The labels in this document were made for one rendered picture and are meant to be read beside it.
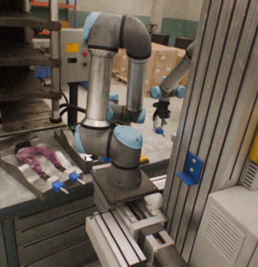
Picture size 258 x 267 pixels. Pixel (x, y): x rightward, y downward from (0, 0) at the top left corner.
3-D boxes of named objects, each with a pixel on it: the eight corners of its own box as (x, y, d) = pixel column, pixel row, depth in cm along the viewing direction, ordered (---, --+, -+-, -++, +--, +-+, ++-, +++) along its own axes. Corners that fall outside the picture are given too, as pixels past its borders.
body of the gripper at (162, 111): (159, 120, 178) (162, 102, 173) (154, 114, 185) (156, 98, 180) (169, 119, 181) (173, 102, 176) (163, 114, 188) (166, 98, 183)
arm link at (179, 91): (173, 101, 161) (161, 95, 169) (186, 98, 167) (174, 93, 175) (175, 87, 157) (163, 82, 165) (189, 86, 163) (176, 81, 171)
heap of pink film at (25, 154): (64, 164, 152) (64, 152, 149) (37, 177, 139) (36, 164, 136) (37, 147, 166) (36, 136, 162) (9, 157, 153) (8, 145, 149)
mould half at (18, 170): (82, 179, 151) (83, 163, 146) (43, 201, 132) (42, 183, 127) (30, 146, 177) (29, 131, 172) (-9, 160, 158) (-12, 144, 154)
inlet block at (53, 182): (71, 195, 134) (72, 186, 132) (64, 199, 130) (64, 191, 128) (55, 183, 141) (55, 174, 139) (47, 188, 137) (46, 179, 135)
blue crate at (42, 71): (57, 77, 518) (56, 66, 508) (23, 79, 487) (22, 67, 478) (50, 71, 551) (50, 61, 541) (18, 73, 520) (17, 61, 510)
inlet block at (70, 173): (87, 186, 142) (88, 177, 139) (80, 190, 138) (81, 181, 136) (71, 175, 149) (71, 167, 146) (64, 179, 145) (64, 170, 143)
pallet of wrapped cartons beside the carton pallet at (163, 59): (175, 93, 586) (183, 49, 545) (146, 98, 543) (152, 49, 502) (141, 78, 674) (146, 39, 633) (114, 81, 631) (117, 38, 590)
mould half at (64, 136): (122, 164, 169) (124, 145, 163) (84, 174, 155) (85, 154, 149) (87, 131, 205) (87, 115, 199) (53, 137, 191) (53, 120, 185)
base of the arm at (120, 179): (147, 185, 113) (151, 165, 108) (114, 193, 106) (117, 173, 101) (131, 166, 124) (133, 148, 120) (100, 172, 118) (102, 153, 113)
